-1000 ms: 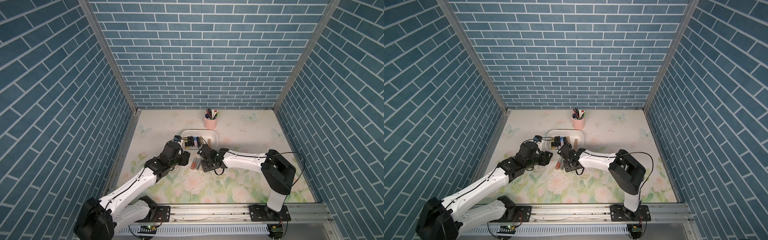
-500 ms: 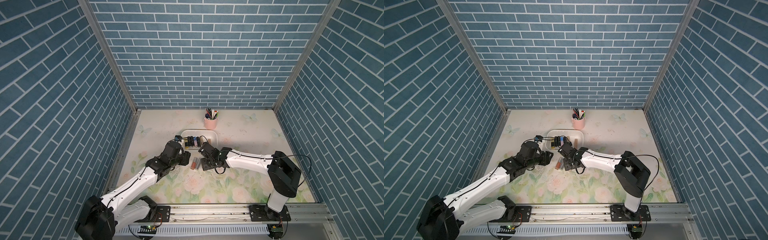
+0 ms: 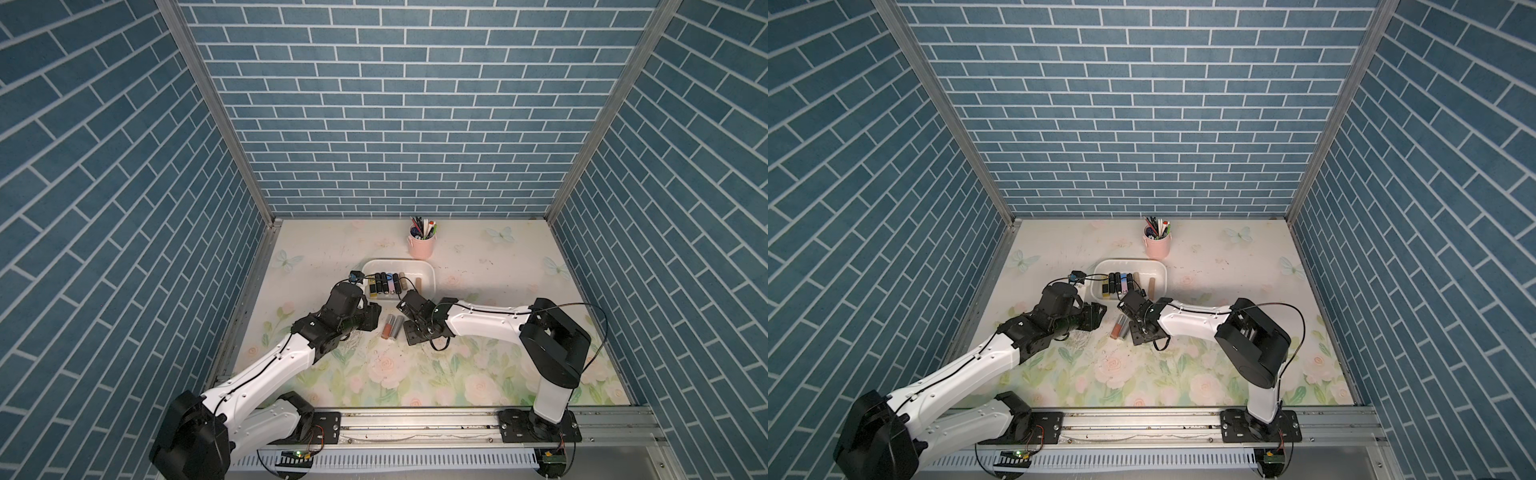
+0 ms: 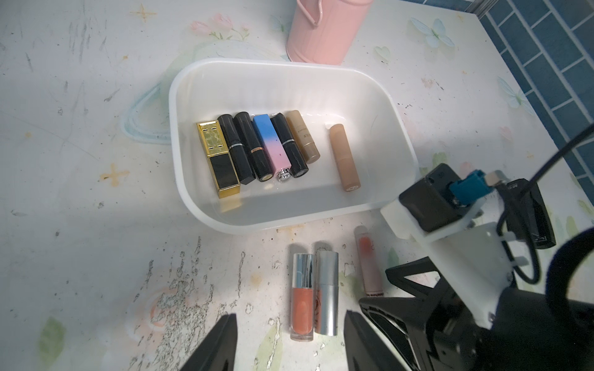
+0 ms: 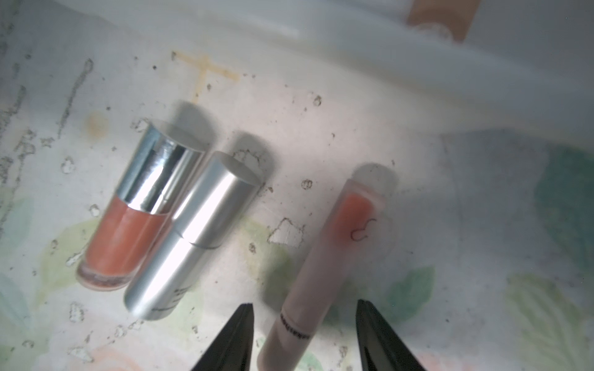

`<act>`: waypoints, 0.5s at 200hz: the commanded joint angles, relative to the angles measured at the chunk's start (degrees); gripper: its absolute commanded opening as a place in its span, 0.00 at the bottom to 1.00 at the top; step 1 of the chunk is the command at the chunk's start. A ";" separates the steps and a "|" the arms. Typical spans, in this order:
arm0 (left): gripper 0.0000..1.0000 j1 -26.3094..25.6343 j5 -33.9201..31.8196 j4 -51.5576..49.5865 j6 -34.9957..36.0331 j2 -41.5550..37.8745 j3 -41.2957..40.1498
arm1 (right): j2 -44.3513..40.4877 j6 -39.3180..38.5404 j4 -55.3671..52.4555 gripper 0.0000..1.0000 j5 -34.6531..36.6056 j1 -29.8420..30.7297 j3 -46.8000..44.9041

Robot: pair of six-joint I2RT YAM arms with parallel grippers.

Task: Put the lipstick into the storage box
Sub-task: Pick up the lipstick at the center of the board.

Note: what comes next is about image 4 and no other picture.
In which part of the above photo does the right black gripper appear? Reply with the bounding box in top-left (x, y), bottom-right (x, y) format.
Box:
top-left (359, 257), bottom-right (593, 370)

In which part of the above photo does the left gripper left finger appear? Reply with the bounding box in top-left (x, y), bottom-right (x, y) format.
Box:
top-left (180, 314), bottom-right (238, 371)

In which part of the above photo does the floral table mat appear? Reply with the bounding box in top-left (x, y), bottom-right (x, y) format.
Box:
top-left (1, 1), bottom-right (593, 370)

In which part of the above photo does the pink lip gloss tube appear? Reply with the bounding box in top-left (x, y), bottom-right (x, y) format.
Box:
top-left (354, 226), bottom-right (385, 297)

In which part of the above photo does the silver gold lipstick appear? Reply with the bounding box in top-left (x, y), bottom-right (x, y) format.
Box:
top-left (286, 110), bottom-right (320, 164)

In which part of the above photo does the red lip gloss tube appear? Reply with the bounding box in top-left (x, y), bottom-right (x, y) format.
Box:
top-left (290, 254), bottom-right (314, 342)

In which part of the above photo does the white plastic storage box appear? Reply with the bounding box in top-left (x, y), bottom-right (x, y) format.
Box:
top-left (169, 59), bottom-right (419, 234)

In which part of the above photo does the gold black lipstick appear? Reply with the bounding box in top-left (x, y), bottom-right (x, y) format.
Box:
top-left (196, 121), bottom-right (240, 199)

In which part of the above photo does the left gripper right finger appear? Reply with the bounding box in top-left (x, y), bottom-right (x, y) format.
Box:
top-left (343, 311), bottom-right (405, 371)

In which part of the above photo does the pink pen cup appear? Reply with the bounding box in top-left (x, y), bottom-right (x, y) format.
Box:
top-left (286, 0), bottom-right (373, 66)

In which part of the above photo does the tan lipstick tube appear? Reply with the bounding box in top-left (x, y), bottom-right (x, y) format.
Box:
top-left (329, 124), bottom-right (360, 192)

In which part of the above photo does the silver lip gloss tube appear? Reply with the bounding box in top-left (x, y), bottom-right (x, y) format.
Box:
top-left (314, 250), bottom-right (339, 336)

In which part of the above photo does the black lipstick front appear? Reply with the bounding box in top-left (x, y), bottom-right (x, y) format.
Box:
top-left (271, 113), bottom-right (309, 178)

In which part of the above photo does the blue pink lipstick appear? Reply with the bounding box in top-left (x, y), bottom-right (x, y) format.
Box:
top-left (253, 114), bottom-right (292, 182)

